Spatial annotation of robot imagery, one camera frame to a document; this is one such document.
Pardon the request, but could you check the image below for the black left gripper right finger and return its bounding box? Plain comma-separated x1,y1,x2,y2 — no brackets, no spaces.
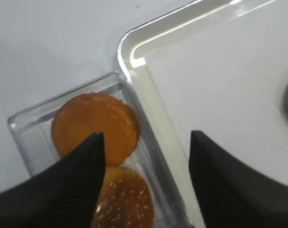
189,130,288,228

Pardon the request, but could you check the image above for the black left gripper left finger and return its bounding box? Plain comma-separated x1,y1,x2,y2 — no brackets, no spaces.
0,133,104,228

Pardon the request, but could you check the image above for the sesame seed bun top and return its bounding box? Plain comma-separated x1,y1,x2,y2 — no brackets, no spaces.
91,167,154,228

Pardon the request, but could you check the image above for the clear plastic bun container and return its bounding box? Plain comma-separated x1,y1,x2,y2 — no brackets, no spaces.
8,72,192,228

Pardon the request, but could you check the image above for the plain bun rear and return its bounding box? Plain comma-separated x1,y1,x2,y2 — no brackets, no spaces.
52,93,140,166

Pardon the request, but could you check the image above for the large white metal tray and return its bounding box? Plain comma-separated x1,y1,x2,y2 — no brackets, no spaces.
117,0,288,228

